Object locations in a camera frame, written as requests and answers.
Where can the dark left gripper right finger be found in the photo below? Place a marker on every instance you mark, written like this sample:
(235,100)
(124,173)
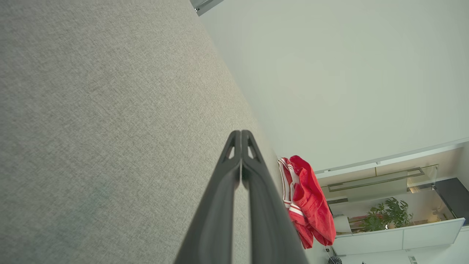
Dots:
(271,227)

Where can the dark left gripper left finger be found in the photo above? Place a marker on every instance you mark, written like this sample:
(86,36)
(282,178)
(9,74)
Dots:
(216,220)

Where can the red Bulls basketball jersey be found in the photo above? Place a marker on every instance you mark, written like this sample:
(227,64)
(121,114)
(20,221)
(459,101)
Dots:
(289,190)

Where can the red shorts white stripe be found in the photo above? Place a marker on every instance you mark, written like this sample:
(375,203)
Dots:
(315,205)

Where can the white low cabinet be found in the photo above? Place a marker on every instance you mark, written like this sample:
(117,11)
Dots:
(384,240)

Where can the green potted plant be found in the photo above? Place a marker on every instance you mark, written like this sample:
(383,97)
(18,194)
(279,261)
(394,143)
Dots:
(392,214)

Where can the grey fabric sofa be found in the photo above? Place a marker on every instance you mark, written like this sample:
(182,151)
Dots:
(91,128)

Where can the black flat panel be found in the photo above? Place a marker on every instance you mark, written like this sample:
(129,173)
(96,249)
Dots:
(454,196)

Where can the white wall ledge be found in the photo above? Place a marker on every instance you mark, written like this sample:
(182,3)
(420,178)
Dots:
(403,156)

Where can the long grey wall rail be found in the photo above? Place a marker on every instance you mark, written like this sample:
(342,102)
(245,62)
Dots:
(203,5)

